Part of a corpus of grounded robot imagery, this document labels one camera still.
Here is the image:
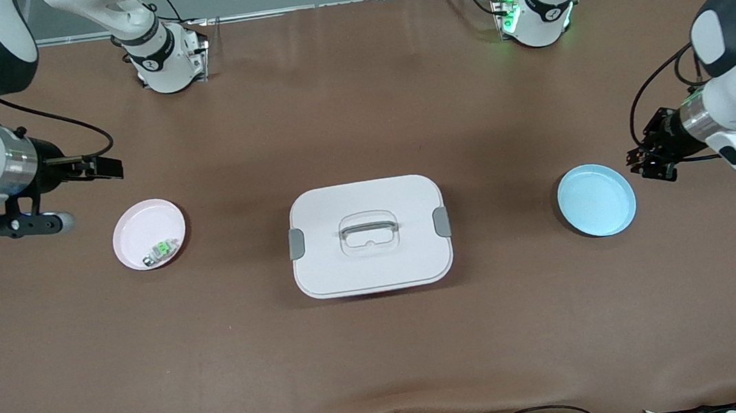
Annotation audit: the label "white lidded box grey clasps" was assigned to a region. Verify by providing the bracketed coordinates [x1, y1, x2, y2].
[282, 171, 459, 304]

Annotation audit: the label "light blue round plate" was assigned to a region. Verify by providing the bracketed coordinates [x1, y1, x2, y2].
[554, 159, 640, 242]

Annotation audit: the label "pink round plate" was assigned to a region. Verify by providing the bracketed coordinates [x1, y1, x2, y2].
[108, 195, 191, 275]

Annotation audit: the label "brown table mat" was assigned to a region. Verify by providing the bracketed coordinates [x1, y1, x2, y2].
[0, 0, 736, 413]

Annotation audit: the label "green and white switch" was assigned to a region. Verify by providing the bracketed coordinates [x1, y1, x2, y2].
[140, 237, 181, 267]

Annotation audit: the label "black right arm base cable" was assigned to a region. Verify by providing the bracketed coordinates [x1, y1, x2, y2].
[137, 0, 208, 36]

